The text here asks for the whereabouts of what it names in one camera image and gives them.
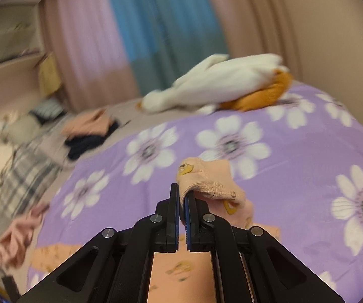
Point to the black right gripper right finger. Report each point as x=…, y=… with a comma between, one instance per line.
x=197, y=236

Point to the dark navy garment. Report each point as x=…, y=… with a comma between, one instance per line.
x=78, y=145

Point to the orange duck print shirt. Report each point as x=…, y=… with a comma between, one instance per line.
x=182, y=276

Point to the white goose plush toy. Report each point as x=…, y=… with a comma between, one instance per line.
x=215, y=80

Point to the purple floral bed cover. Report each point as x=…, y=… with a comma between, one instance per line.
x=300, y=163

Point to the folded orange garment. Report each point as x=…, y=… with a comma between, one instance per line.
x=96, y=122

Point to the pink crumpled garment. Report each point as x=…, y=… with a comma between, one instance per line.
x=18, y=236

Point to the grey plaid blanket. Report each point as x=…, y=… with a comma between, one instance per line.
x=26, y=181

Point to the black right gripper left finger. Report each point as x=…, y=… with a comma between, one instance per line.
x=167, y=233

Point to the pink and blue curtain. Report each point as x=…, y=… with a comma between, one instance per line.
x=110, y=51

